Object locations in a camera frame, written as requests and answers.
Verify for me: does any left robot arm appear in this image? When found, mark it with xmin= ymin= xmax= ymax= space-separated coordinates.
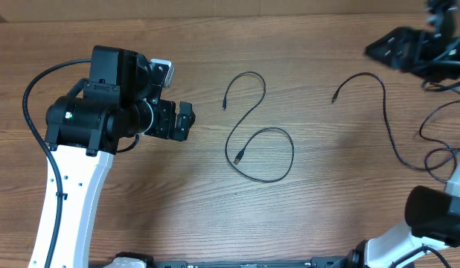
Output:
xmin=30 ymin=45 xmax=195 ymax=267

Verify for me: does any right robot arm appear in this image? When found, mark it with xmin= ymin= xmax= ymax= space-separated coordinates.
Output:
xmin=334 ymin=0 xmax=460 ymax=267

